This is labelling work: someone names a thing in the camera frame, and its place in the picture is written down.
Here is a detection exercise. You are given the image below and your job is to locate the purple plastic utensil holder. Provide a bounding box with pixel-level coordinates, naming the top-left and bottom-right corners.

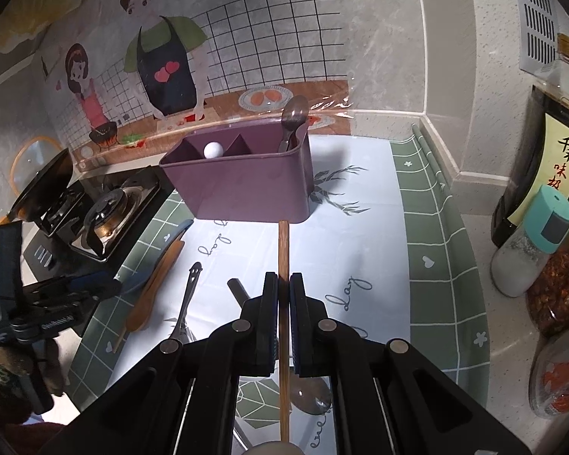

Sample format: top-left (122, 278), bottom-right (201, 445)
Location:
top-left (159, 121), bottom-right (314, 224)

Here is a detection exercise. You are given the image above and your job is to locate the white perforated range hood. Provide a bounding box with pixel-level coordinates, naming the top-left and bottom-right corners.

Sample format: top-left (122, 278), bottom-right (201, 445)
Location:
top-left (505, 0), bottom-right (563, 75)

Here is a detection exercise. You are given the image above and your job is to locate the chili sauce jar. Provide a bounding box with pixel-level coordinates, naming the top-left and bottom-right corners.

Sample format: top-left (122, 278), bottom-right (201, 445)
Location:
top-left (525, 242), bottom-right (569, 338)

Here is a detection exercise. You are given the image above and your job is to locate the person's left forearm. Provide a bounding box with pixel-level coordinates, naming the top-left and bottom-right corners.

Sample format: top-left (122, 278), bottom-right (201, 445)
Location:
top-left (0, 331), bottom-right (72, 439)

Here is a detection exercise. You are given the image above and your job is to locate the cartoon kitchen wall poster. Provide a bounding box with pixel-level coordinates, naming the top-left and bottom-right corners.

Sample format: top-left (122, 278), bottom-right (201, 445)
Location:
top-left (0, 0), bottom-right (357, 172)

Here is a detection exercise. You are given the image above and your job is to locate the gas stove burner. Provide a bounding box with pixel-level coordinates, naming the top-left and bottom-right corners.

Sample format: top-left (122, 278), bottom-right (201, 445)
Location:
top-left (9, 149), bottom-right (172, 264)

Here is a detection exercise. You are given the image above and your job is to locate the salt shaker with teal lid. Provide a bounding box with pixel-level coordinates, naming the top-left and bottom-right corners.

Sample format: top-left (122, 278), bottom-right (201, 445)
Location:
top-left (490, 185), bottom-right (569, 299)

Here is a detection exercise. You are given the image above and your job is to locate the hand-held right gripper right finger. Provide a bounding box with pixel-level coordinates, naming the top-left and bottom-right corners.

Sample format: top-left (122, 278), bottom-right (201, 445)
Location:
top-left (289, 272), bottom-right (534, 455)

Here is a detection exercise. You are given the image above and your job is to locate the dark soy sauce bottle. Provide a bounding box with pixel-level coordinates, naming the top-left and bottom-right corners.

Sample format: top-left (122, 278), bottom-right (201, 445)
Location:
top-left (490, 33), bottom-right (569, 248)

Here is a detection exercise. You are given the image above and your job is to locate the glass pot lid orange rim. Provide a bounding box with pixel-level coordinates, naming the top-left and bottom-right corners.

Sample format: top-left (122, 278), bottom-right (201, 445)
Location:
top-left (8, 135), bottom-right (73, 216)

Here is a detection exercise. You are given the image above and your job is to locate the green and white printed mat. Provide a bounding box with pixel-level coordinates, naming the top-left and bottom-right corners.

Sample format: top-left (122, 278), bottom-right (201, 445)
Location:
top-left (66, 133), bottom-right (492, 455)

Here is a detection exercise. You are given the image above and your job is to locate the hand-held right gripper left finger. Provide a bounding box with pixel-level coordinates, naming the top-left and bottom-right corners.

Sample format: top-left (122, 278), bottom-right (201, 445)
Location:
top-left (38, 271), bottom-right (280, 455)

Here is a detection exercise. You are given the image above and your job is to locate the wooden spatula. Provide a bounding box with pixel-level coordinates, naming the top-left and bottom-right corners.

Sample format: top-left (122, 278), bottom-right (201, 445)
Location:
top-left (125, 240), bottom-right (185, 333)

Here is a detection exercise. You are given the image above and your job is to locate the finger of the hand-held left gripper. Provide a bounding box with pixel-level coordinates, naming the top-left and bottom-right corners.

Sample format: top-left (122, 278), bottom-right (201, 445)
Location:
top-left (52, 272), bottom-right (123, 305)

